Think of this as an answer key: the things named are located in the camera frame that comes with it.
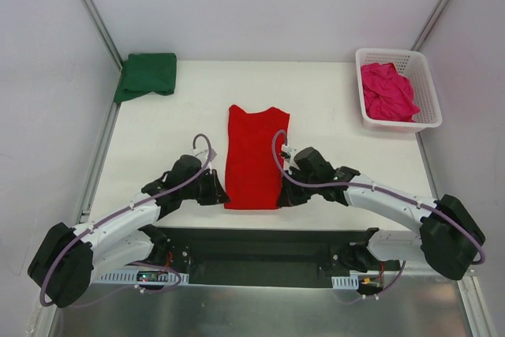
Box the red t shirt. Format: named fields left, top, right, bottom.
left=225, top=105, right=290, bottom=211

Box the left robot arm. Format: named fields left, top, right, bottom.
left=28, top=155, right=230, bottom=308

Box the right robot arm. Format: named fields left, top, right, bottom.
left=274, top=145, right=485, bottom=280

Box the folded green t shirt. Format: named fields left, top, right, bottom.
left=114, top=53, right=178, bottom=103

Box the pink t shirt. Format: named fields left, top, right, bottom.
left=361, top=62, right=421, bottom=122

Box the white plastic basket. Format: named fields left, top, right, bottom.
left=355, top=47, right=443, bottom=133

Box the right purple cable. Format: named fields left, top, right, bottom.
left=271, top=129, right=487, bottom=306

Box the purple cable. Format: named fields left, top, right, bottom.
left=39, top=133, right=211, bottom=309
left=271, top=129, right=487, bottom=306

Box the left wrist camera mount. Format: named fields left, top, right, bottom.
left=193, top=148, right=217, bottom=169

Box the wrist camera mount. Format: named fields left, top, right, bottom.
left=193, top=148, right=217, bottom=169
left=280, top=144, right=297, bottom=161

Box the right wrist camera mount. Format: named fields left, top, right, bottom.
left=280, top=144, right=297, bottom=161

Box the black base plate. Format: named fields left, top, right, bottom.
left=143, top=227, right=401, bottom=288

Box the left white cable duct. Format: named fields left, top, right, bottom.
left=94, top=268, right=189, bottom=285

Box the white cable duct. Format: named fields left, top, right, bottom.
left=94, top=268, right=189, bottom=285
left=331, top=275, right=360, bottom=290

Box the right white cable duct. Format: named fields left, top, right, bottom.
left=331, top=275, right=360, bottom=290

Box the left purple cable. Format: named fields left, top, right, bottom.
left=39, top=133, right=211, bottom=309

